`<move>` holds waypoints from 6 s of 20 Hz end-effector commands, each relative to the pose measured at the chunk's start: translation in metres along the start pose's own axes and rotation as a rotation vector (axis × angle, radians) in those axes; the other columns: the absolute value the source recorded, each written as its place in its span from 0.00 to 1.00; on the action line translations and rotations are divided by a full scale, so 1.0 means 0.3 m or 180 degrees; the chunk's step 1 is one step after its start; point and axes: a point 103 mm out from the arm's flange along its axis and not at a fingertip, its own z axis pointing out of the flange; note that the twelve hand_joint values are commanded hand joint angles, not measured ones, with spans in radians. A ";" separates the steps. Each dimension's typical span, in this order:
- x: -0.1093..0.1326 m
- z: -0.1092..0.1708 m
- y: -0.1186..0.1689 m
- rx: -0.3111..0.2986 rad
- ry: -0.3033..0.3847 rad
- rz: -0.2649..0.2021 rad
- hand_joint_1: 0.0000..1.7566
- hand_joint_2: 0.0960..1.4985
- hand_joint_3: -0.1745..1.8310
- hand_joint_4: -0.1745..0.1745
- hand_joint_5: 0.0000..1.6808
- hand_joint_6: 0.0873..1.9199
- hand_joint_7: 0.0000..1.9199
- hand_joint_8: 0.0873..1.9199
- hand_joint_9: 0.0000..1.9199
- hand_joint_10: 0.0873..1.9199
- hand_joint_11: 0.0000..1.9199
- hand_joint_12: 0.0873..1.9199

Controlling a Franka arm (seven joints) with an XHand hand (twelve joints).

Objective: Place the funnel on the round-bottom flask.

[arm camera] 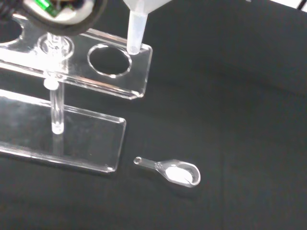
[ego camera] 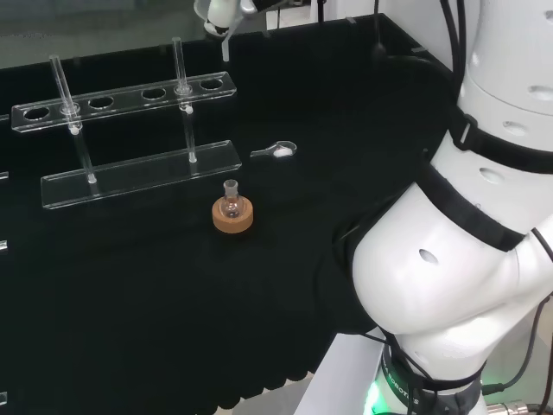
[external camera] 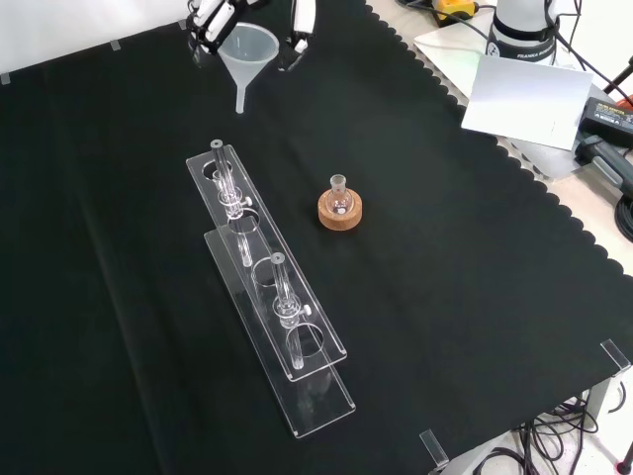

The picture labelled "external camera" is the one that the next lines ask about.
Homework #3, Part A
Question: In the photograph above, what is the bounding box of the black stop button cable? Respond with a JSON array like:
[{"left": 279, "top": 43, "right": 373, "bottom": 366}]
[{"left": 404, "top": 0, "right": 496, "bottom": 44}]

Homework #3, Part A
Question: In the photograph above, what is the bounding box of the small glass round-bottom flask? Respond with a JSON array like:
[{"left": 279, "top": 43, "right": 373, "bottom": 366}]
[{"left": 325, "top": 173, "right": 354, "bottom": 216}]

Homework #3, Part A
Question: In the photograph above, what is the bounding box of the grey metal bench leg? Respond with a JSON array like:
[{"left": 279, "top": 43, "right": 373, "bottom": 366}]
[{"left": 586, "top": 376, "right": 617, "bottom": 432}]

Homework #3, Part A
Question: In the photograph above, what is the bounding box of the black bench cloth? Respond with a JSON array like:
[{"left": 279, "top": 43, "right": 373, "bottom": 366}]
[{"left": 0, "top": 0, "right": 633, "bottom": 475}]

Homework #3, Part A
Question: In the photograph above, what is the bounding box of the cork ring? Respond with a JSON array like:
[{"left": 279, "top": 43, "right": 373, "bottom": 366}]
[{"left": 316, "top": 190, "right": 366, "bottom": 232}]

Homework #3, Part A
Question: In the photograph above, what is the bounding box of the black power adapter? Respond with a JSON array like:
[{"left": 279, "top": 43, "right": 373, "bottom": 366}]
[{"left": 577, "top": 96, "right": 633, "bottom": 149}]

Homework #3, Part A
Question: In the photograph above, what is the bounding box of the clear plastic funnel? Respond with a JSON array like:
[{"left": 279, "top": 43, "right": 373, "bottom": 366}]
[{"left": 218, "top": 23, "right": 281, "bottom": 116}]

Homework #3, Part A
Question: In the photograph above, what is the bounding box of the black coiled cable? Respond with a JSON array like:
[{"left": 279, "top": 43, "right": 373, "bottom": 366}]
[{"left": 612, "top": 195, "right": 633, "bottom": 244}]

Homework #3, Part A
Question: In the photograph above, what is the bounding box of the black floor cable bundle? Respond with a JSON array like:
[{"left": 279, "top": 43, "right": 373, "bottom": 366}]
[{"left": 469, "top": 395, "right": 633, "bottom": 475}]

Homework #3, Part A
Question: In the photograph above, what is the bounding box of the clear acrylic cloth clip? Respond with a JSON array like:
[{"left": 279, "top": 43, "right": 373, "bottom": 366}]
[
  {"left": 418, "top": 428, "right": 451, "bottom": 469},
  {"left": 599, "top": 338, "right": 633, "bottom": 378}
]

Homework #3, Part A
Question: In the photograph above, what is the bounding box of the grey metal base plate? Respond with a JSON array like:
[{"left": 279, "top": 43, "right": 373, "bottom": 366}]
[{"left": 412, "top": 19, "right": 633, "bottom": 182}]

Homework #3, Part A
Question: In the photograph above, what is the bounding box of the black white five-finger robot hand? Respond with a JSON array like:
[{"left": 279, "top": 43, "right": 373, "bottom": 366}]
[{"left": 185, "top": 0, "right": 317, "bottom": 73}]

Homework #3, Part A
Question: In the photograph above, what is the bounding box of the dark grey power plug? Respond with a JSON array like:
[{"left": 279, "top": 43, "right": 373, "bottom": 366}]
[{"left": 576, "top": 134, "right": 633, "bottom": 199}]

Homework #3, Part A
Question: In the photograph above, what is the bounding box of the yellow stop button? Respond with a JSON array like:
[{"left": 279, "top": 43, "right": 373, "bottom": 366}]
[{"left": 430, "top": 0, "right": 480, "bottom": 27}]

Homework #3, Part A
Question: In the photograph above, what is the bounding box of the black tripod leg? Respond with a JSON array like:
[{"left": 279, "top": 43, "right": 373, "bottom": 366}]
[{"left": 601, "top": 53, "right": 633, "bottom": 108}]

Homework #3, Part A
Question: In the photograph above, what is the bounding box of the clear acrylic funnel stand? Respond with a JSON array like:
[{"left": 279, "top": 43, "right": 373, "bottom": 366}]
[{"left": 185, "top": 139, "right": 357, "bottom": 440}]

